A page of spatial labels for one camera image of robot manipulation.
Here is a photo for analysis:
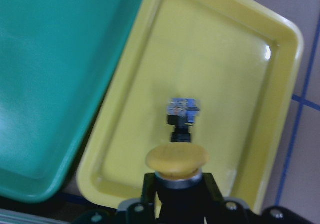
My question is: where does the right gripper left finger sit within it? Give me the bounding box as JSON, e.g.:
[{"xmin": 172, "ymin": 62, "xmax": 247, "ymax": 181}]
[{"xmin": 117, "ymin": 173, "xmax": 160, "ymax": 221}]

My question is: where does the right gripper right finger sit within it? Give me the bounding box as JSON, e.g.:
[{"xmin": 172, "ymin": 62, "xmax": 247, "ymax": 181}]
[{"xmin": 202, "ymin": 173, "xmax": 251, "ymax": 224}]

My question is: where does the green conveyor belt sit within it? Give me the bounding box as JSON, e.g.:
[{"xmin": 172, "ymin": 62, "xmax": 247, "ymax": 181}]
[{"xmin": 0, "ymin": 208, "xmax": 77, "ymax": 224}]

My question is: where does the yellow plastic tray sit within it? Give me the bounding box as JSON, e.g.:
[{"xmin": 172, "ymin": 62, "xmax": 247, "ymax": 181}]
[{"xmin": 77, "ymin": 0, "xmax": 304, "ymax": 213}]

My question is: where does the green plastic tray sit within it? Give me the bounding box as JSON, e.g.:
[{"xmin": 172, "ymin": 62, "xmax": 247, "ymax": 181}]
[{"xmin": 0, "ymin": 0, "xmax": 142, "ymax": 204}]

